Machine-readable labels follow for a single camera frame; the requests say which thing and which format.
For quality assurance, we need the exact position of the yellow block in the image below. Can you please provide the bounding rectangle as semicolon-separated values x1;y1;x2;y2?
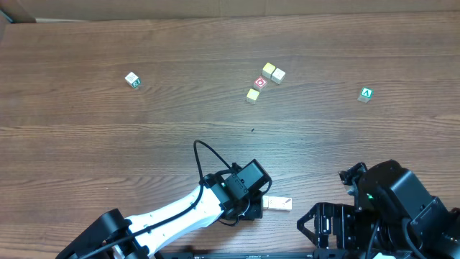
262;196;269;209
246;88;260;104
262;63;276;78

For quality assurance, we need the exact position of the white block green edge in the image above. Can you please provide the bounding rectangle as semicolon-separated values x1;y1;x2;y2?
267;196;281;210

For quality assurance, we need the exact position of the white block red mark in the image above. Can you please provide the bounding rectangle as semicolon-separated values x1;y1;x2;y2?
280;197;293;211

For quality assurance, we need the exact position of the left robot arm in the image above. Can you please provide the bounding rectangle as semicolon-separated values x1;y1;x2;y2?
58;160;272;258

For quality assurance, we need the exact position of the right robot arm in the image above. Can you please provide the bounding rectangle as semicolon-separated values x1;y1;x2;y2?
297;160;459;259

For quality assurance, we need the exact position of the red circle block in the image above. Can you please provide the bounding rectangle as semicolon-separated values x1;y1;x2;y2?
253;76;267;91

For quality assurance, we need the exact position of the green letter block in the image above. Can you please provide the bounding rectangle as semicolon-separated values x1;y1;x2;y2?
357;87;374;103

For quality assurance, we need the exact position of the white block far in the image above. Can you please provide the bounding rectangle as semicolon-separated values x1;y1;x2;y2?
271;68;286;85

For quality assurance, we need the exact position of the white block green side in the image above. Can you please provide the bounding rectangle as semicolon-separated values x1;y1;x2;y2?
125;72;141;88

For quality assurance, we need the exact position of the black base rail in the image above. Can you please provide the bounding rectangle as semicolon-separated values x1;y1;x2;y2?
154;249;361;259

